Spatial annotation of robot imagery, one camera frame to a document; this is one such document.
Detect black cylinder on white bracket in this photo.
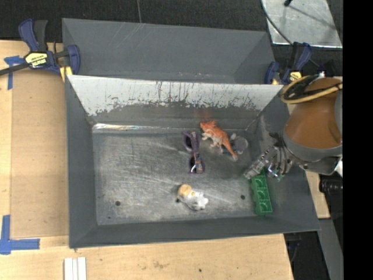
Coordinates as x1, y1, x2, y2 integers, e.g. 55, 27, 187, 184
319, 159, 344, 195

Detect orange toy dinosaur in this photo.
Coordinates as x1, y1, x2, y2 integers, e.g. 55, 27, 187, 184
199, 120, 239, 161

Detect white and tan toy figure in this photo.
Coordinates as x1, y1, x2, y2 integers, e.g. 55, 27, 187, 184
176, 183, 210, 211

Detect grey metal bin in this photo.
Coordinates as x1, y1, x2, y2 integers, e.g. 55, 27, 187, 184
61, 17, 322, 249

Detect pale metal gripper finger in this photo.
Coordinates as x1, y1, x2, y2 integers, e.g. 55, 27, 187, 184
248, 145, 276, 169
243, 152, 277, 180

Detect green toy brick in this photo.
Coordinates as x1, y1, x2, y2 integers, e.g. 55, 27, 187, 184
249, 167, 274, 216

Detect small grey toy animal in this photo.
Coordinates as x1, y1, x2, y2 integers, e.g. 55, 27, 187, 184
229, 132, 249, 155

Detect purple sunglasses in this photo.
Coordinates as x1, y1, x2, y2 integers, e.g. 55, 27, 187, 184
182, 129, 206, 175

